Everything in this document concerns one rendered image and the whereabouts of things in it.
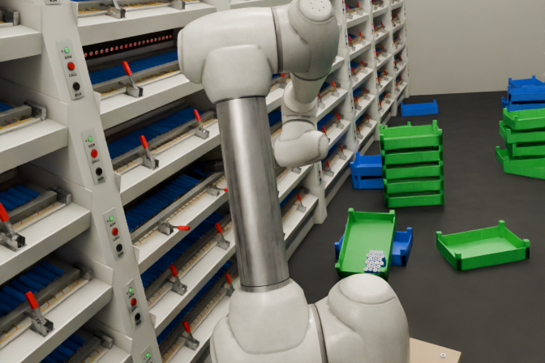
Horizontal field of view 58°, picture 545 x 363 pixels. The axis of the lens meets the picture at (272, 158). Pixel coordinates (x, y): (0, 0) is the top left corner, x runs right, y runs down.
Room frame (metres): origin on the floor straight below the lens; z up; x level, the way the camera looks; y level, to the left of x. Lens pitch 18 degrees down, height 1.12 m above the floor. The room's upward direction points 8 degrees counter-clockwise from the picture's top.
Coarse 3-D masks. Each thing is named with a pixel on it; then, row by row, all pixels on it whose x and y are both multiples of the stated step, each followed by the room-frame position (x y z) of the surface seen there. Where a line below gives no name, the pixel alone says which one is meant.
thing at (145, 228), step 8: (216, 176) 1.57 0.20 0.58; (200, 184) 1.50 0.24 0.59; (208, 184) 1.53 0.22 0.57; (192, 192) 1.44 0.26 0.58; (200, 192) 1.48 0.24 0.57; (184, 200) 1.39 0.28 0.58; (168, 208) 1.33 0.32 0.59; (176, 208) 1.35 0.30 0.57; (160, 216) 1.29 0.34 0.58; (168, 216) 1.32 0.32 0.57; (176, 216) 1.33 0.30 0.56; (144, 224) 1.24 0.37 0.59; (152, 224) 1.25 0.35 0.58; (136, 232) 1.20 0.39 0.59; (144, 232) 1.22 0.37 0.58; (136, 240) 1.19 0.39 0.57
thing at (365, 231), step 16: (352, 208) 1.96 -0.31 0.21; (352, 224) 1.97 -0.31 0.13; (368, 224) 1.94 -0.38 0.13; (384, 224) 1.92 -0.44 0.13; (352, 240) 1.90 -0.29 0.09; (368, 240) 1.88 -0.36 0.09; (384, 240) 1.85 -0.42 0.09; (352, 256) 1.83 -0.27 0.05; (352, 272) 1.72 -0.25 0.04; (384, 272) 1.65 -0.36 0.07
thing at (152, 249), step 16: (224, 192) 1.52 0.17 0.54; (192, 208) 1.39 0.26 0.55; (208, 208) 1.43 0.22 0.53; (176, 224) 1.30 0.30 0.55; (192, 224) 1.35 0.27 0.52; (144, 240) 1.21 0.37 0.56; (160, 240) 1.22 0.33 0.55; (176, 240) 1.27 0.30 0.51; (144, 256) 1.14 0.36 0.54; (160, 256) 1.20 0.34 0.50
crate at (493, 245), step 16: (448, 240) 1.88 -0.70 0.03; (464, 240) 1.89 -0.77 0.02; (480, 240) 1.89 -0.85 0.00; (496, 240) 1.87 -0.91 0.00; (512, 240) 1.82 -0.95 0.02; (528, 240) 1.71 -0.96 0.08; (448, 256) 1.76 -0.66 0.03; (464, 256) 1.78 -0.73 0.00; (480, 256) 1.69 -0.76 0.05; (496, 256) 1.69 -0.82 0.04; (512, 256) 1.70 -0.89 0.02; (528, 256) 1.70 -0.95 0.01
